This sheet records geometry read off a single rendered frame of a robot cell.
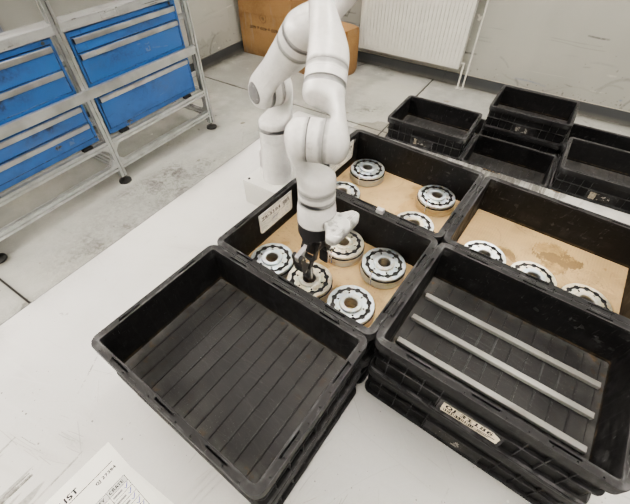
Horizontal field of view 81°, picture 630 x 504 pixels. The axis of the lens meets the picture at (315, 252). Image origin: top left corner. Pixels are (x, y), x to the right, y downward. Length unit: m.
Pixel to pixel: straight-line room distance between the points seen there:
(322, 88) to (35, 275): 2.04
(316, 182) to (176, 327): 0.43
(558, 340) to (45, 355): 1.15
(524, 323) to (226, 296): 0.65
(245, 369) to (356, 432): 0.27
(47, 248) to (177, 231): 1.40
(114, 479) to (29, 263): 1.77
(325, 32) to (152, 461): 0.84
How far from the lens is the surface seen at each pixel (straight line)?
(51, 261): 2.45
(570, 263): 1.09
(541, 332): 0.92
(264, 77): 1.00
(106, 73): 2.61
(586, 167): 2.20
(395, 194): 1.11
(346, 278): 0.87
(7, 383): 1.12
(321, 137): 0.59
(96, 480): 0.92
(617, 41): 3.80
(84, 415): 0.99
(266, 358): 0.77
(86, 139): 2.61
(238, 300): 0.85
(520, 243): 1.08
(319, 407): 0.62
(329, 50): 0.64
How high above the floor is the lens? 1.51
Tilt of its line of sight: 48 degrees down
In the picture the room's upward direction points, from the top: straight up
